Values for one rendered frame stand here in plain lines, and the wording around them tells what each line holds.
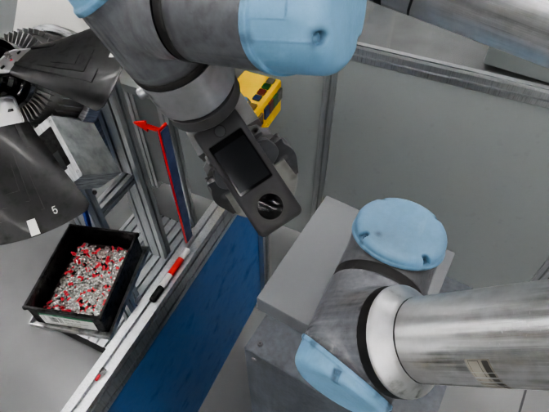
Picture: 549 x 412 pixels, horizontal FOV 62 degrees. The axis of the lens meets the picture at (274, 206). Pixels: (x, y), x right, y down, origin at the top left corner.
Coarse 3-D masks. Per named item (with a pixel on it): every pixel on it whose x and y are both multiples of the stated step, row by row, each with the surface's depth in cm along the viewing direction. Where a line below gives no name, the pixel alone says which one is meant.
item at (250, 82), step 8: (248, 72) 112; (240, 80) 109; (248, 80) 109; (256, 80) 109; (264, 80) 109; (240, 88) 107; (248, 88) 107; (256, 88) 107; (272, 88) 107; (248, 96) 105; (264, 96) 105; (272, 96) 107; (264, 104) 104; (280, 104) 114; (256, 112) 102; (272, 112) 111; (264, 120) 108; (272, 120) 113
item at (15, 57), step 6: (24, 48) 92; (30, 48) 92; (12, 54) 91; (18, 54) 91; (24, 54) 90; (0, 60) 90; (6, 60) 90; (12, 60) 89; (0, 66) 88; (6, 66) 88; (12, 66) 87; (0, 72) 86; (6, 72) 86
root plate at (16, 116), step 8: (8, 96) 94; (0, 104) 93; (8, 104) 94; (16, 104) 95; (0, 112) 93; (8, 112) 94; (16, 112) 94; (0, 120) 93; (8, 120) 93; (16, 120) 94; (24, 120) 95
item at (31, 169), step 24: (0, 144) 91; (24, 144) 93; (0, 168) 90; (24, 168) 92; (48, 168) 94; (0, 192) 90; (24, 192) 91; (48, 192) 92; (72, 192) 94; (0, 216) 90; (24, 216) 91; (48, 216) 92; (72, 216) 93; (0, 240) 90
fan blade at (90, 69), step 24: (48, 48) 88; (72, 48) 86; (96, 48) 84; (24, 72) 84; (48, 72) 83; (72, 72) 82; (96, 72) 81; (120, 72) 80; (72, 96) 80; (96, 96) 79
